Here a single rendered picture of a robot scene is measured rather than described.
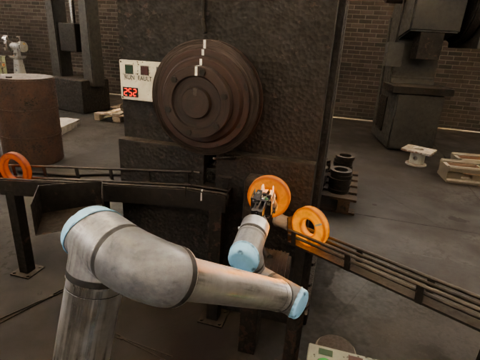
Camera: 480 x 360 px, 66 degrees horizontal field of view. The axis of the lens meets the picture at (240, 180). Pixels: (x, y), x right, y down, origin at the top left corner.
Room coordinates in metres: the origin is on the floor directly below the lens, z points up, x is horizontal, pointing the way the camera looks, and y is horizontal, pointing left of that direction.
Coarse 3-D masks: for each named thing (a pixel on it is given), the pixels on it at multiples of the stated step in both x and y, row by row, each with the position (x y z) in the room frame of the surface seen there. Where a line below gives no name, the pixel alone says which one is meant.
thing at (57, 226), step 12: (36, 192) 1.41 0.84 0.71; (48, 192) 1.49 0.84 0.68; (60, 192) 1.50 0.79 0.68; (72, 192) 1.52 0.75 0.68; (84, 192) 1.54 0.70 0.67; (96, 192) 1.55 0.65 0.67; (36, 204) 1.38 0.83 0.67; (48, 204) 1.48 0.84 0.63; (60, 204) 1.50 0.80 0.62; (72, 204) 1.52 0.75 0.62; (84, 204) 1.53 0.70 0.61; (96, 204) 1.55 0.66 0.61; (36, 216) 1.34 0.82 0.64; (48, 216) 1.44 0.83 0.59; (60, 216) 1.44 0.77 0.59; (36, 228) 1.31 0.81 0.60; (48, 228) 1.34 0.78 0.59; (60, 228) 1.34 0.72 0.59
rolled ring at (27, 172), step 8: (16, 152) 1.86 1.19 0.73; (0, 160) 1.86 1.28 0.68; (8, 160) 1.87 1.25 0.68; (16, 160) 1.83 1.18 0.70; (24, 160) 1.84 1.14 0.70; (0, 168) 1.86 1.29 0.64; (8, 168) 1.88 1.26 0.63; (24, 168) 1.82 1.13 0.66; (8, 176) 1.85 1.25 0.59; (24, 176) 1.82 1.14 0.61
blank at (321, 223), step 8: (304, 208) 1.27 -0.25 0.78; (312, 208) 1.26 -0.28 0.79; (296, 216) 1.29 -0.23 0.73; (304, 216) 1.27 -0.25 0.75; (312, 216) 1.24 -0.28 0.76; (320, 216) 1.22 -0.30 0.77; (296, 224) 1.29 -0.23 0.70; (304, 224) 1.29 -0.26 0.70; (320, 224) 1.21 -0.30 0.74; (328, 224) 1.22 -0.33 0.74; (304, 232) 1.27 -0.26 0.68; (320, 232) 1.21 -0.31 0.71; (328, 232) 1.21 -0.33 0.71; (320, 240) 1.20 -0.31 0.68
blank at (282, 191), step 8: (264, 176) 1.26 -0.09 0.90; (272, 176) 1.25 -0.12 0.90; (256, 184) 1.25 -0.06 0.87; (264, 184) 1.25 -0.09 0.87; (272, 184) 1.24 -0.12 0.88; (280, 184) 1.23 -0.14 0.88; (248, 192) 1.26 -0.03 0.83; (280, 192) 1.23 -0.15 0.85; (288, 192) 1.22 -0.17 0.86; (248, 200) 1.26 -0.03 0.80; (280, 200) 1.23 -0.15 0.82; (288, 200) 1.22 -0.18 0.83; (280, 208) 1.23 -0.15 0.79; (272, 216) 1.23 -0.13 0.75
